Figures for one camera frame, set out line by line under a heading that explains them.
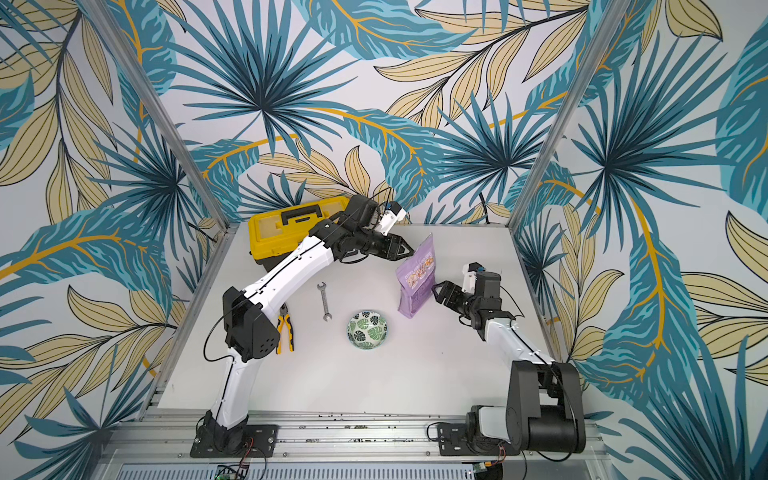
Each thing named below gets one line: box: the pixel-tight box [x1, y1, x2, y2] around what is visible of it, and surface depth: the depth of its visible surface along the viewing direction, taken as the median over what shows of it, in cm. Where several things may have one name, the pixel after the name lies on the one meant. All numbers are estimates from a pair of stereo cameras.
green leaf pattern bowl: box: [346, 310, 388, 351], surface depth 92 cm
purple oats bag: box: [395, 233, 436, 319], surface depth 90 cm
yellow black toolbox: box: [248, 196, 349, 273], surface depth 98 cm
